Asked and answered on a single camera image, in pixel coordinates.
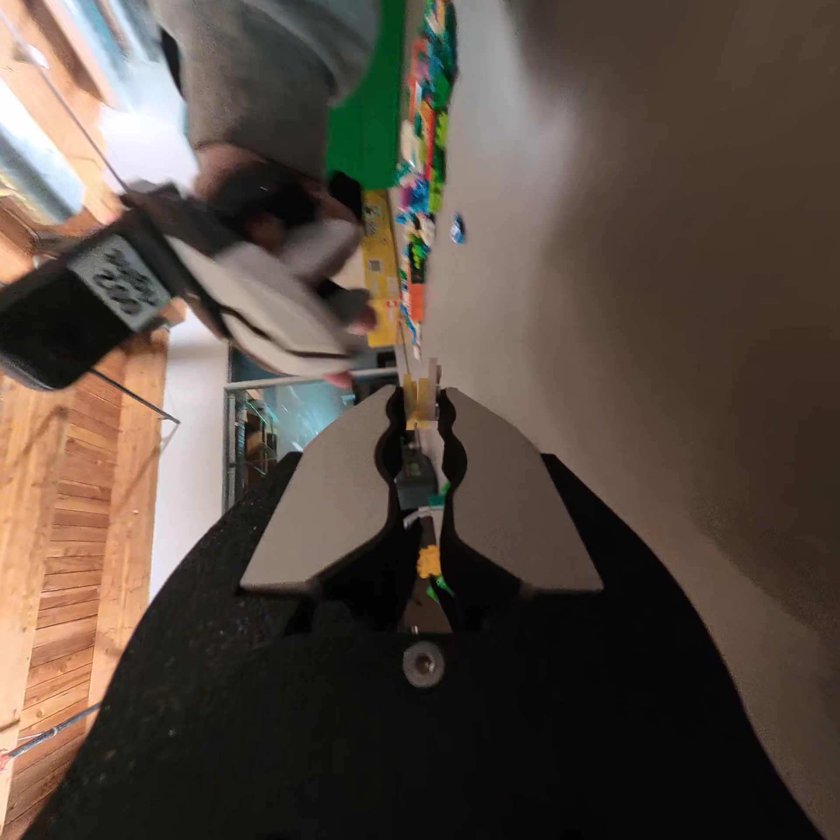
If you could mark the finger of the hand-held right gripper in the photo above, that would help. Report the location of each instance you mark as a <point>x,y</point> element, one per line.
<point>295,363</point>
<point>275,295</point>

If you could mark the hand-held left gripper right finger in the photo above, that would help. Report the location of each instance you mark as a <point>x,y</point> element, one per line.
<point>518,518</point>

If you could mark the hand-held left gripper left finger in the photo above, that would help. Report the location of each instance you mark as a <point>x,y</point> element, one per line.
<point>321,512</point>

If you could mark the person's right forearm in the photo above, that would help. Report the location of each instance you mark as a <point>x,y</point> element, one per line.
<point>262,65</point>

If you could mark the green lego plant model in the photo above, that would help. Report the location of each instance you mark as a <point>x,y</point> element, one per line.
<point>430,563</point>

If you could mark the yellow lego box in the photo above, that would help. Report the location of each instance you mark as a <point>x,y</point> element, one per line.
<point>380,262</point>

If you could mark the small blue lego piece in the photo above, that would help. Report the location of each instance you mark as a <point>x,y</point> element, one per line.
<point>458,229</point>

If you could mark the green lego baseplate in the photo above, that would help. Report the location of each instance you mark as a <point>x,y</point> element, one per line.
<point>367,98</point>

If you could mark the pile of loose lego bricks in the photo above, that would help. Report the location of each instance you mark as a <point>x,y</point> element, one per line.
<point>426,131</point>

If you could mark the person's right hand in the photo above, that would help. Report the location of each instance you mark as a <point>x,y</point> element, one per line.
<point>262,197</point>

